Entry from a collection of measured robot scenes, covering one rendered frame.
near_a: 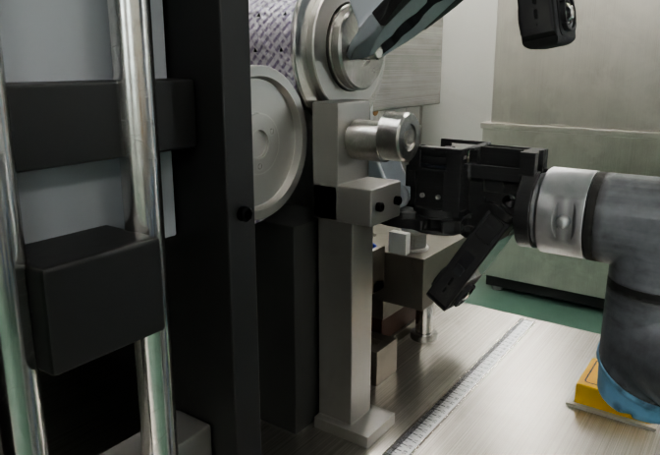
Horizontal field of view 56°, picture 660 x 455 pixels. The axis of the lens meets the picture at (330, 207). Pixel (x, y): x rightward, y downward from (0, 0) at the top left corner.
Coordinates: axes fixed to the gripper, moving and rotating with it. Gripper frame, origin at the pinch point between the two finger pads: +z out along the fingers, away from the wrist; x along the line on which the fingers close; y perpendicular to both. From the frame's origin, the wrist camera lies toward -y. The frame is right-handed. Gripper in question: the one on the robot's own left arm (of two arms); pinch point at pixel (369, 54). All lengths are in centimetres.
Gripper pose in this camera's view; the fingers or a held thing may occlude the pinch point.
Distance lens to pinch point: 53.9
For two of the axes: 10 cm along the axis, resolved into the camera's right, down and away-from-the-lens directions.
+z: -6.3, 5.2, 5.8
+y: -5.2, -8.4, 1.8
